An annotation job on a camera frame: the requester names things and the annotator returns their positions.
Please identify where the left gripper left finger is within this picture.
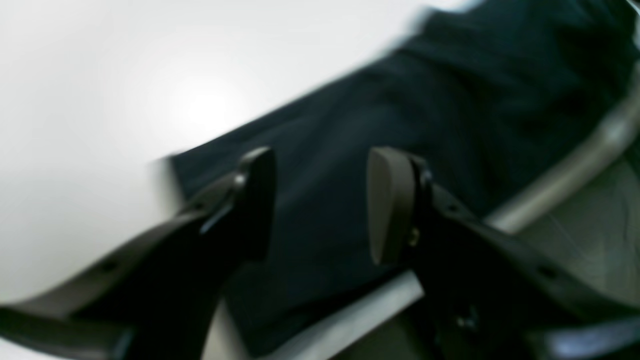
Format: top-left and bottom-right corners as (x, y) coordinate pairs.
(0, 146), (277, 360)

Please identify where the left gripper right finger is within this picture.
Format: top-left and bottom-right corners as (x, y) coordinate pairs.
(366, 146), (639, 360)

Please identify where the black t-shirt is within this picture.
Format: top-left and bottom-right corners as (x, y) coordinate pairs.
(170, 0), (639, 357)

